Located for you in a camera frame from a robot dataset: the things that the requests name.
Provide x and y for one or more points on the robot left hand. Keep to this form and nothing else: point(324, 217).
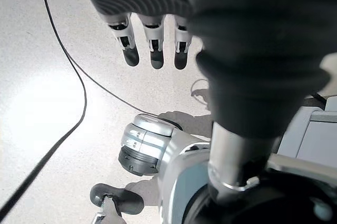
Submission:
point(250, 50)

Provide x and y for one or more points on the white medical cart blue drawers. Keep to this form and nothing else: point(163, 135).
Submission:
point(316, 140)

